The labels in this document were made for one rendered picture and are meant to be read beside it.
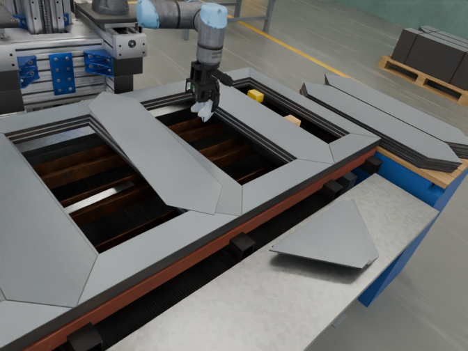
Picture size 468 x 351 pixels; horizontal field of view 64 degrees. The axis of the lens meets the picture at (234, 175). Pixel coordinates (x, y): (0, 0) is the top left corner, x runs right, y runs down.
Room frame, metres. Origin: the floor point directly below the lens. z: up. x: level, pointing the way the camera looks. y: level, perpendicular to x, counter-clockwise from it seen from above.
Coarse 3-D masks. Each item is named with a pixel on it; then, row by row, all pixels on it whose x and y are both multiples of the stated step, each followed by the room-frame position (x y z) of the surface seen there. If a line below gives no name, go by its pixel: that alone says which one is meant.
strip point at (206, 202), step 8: (208, 192) 0.79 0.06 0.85; (216, 192) 0.80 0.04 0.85; (184, 200) 0.74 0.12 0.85; (192, 200) 0.75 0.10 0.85; (200, 200) 0.75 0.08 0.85; (208, 200) 0.76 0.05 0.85; (216, 200) 0.76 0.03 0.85; (184, 208) 0.71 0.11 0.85; (192, 208) 0.71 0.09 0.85; (200, 208) 0.72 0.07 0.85; (208, 208) 0.73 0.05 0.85; (216, 208) 0.73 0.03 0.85
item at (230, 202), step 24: (168, 96) 1.32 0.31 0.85; (72, 120) 1.03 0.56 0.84; (96, 120) 1.04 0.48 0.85; (312, 120) 1.41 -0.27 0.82; (264, 144) 1.14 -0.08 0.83; (216, 168) 0.91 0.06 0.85; (336, 168) 1.09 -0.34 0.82; (240, 192) 0.82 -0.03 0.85; (288, 192) 0.88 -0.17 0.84; (240, 216) 0.72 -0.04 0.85; (168, 264) 0.55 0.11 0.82; (120, 288) 0.46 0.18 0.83; (72, 312) 0.38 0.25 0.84; (24, 336) 0.31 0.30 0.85
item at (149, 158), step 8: (176, 144) 0.99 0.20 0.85; (144, 152) 0.92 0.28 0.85; (152, 152) 0.93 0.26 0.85; (160, 152) 0.93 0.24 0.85; (168, 152) 0.94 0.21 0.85; (176, 152) 0.95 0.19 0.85; (184, 152) 0.96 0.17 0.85; (136, 160) 0.87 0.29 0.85; (144, 160) 0.88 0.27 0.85; (152, 160) 0.88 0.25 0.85; (160, 160) 0.89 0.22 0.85; (168, 160) 0.90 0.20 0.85; (136, 168) 0.83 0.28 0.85; (144, 168) 0.84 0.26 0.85
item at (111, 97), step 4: (100, 96) 1.20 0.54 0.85; (104, 96) 1.21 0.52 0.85; (108, 96) 1.21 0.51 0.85; (112, 96) 1.22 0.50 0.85; (116, 96) 1.23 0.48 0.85; (120, 96) 1.23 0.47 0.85; (124, 96) 1.24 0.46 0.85; (96, 100) 1.17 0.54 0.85; (100, 100) 1.17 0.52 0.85; (104, 100) 1.18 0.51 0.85; (108, 100) 1.18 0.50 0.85; (112, 100) 1.19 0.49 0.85; (116, 100) 1.20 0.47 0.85; (120, 100) 1.20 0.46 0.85; (88, 104) 1.13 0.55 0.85; (92, 104) 1.13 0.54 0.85
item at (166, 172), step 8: (176, 160) 0.91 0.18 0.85; (184, 160) 0.92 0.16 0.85; (192, 160) 0.92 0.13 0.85; (152, 168) 0.85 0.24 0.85; (160, 168) 0.86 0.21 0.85; (168, 168) 0.86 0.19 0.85; (176, 168) 0.87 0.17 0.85; (184, 168) 0.88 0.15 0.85; (192, 168) 0.89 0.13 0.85; (200, 168) 0.89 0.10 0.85; (144, 176) 0.80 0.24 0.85; (152, 176) 0.81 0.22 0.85; (160, 176) 0.82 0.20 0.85; (168, 176) 0.82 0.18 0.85; (176, 176) 0.83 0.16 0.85; (184, 176) 0.84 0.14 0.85; (152, 184) 0.78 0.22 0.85
